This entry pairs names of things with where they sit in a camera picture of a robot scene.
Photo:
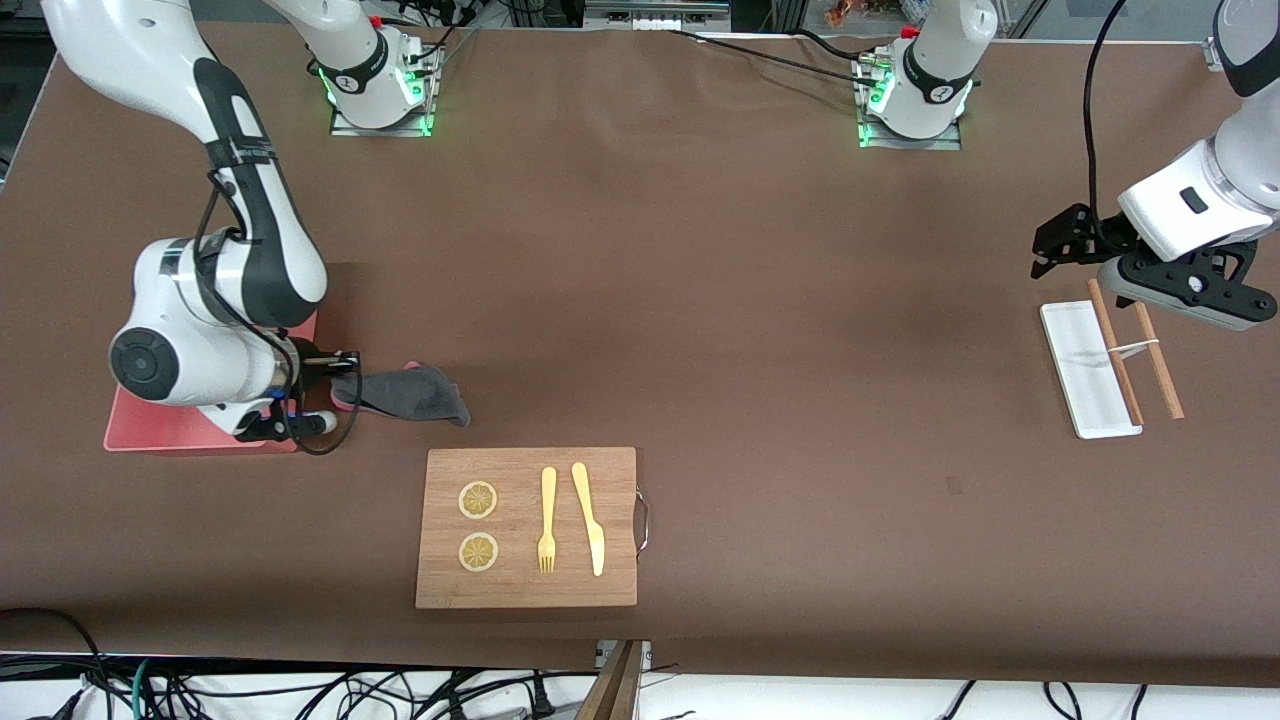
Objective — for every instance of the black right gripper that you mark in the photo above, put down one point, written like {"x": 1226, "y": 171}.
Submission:
{"x": 318, "y": 371}

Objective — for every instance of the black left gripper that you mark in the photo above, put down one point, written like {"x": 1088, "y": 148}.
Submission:
{"x": 1087, "y": 237}

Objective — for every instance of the grey and pink cloth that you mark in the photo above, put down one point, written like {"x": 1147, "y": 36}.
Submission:
{"x": 410, "y": 395}

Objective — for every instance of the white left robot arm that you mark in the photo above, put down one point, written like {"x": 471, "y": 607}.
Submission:
{"x": 1160, "y": 215}

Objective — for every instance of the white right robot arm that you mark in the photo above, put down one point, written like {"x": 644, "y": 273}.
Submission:
{"x": 170, "y": 300}

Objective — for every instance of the white rectangular tray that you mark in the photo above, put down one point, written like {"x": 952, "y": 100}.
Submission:
{"x": 1075, "y": 350}

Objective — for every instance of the lemon slice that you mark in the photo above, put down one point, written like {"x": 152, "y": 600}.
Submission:
{"x": 478, "y": 552}
{"x": 478, "y": 500}

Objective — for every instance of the pink plastic bin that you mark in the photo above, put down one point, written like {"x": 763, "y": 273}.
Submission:
{"x": 170, "y": 430}

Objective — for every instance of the yellow fork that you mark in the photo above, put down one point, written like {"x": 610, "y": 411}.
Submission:
{"x": 548, "y": 510}

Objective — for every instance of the wooden cutting board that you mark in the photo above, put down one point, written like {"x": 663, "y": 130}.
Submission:
{"x": 530, "y": 590}

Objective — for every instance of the yellow knife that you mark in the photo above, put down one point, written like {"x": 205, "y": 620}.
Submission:
{"x": 590, "y": 520}

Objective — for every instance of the black power plug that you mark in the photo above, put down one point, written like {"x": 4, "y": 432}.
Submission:
{"x": 540, "y": 700}

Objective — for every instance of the brown wooden plank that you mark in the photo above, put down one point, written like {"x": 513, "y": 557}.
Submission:
{"x": 612, "y": 690}

